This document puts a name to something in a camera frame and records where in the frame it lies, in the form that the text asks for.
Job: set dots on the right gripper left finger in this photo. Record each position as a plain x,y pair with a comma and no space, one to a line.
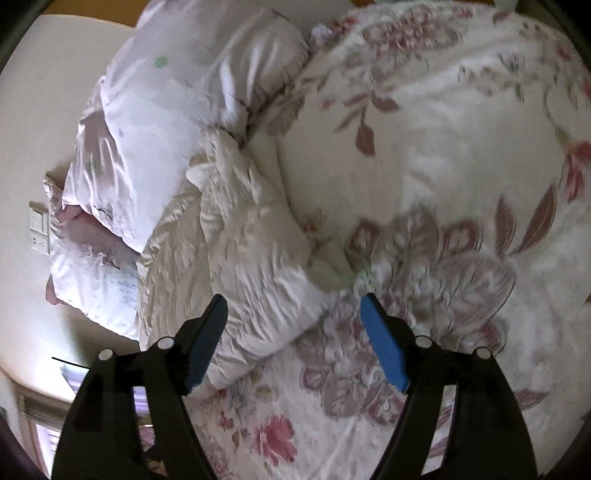
100,437

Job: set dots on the white puffer down jacket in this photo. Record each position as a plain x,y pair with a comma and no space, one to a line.
229,232

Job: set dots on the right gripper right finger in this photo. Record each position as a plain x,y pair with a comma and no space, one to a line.
488,436

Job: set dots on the pink tree-print pillow near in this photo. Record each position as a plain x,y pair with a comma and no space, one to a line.
188,66

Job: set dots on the white wall switch socket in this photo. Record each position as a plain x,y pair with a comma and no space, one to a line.
39,229

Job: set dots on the dark monitor screen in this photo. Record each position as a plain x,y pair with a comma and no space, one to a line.
73,374

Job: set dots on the pink tree-print pillow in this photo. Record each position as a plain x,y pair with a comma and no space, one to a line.
91,269
188,66

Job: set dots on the floral bed quilt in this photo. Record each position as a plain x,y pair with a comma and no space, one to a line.
447,149

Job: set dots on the pink tree-print pillow far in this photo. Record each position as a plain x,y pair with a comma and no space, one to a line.
91,269

